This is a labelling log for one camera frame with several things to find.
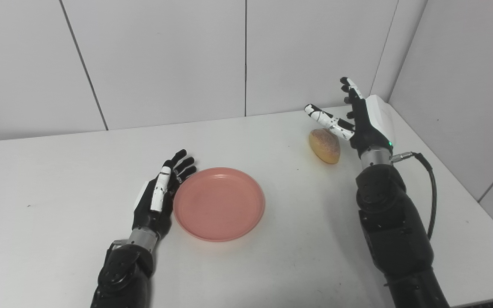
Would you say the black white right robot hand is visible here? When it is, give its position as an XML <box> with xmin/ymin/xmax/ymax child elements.
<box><xmin>304</xmin><ymin>77</ymin><xmax>397</xmax><ymax>160</ymax></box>

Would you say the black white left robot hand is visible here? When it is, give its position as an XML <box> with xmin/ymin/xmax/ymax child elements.
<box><xmin>132</xmin><ymin>149</ymin><xmax>197</xmax><ymax>240</ymax></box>

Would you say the golden bread roll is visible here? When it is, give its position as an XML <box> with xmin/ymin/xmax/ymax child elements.
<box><xmin>309</xmin><ymin>128</ymin><xmax>341</xmax><ymax>165</ymax></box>

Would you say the pink round plate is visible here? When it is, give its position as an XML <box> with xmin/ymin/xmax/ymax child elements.
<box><xmin>173</xmin><ymin>167</ymin><xmax>266</xmax><ymax>243</ymax></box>

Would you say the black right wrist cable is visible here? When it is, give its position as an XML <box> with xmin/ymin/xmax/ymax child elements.
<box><xmin>391</xmin><ymin>151</ymin><xmax>438</xmax><ymax>240</ymax></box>

